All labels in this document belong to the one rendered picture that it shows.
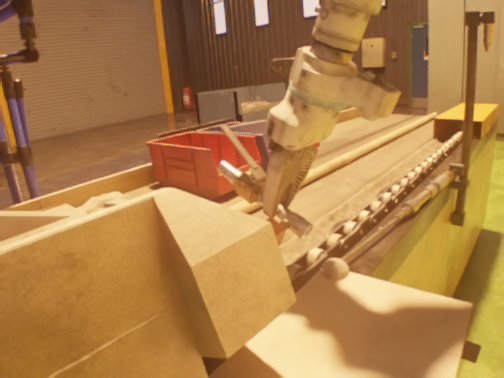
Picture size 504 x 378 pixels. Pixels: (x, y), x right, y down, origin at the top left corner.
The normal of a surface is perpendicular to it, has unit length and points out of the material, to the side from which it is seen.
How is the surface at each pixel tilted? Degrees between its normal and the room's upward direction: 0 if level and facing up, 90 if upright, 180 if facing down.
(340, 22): 101
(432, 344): 0
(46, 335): 80
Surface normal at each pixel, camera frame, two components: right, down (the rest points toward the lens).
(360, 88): -0.54, 0.38
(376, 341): -0.08, -0.94
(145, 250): 0.71, 0.00
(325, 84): -0.22, 0.53
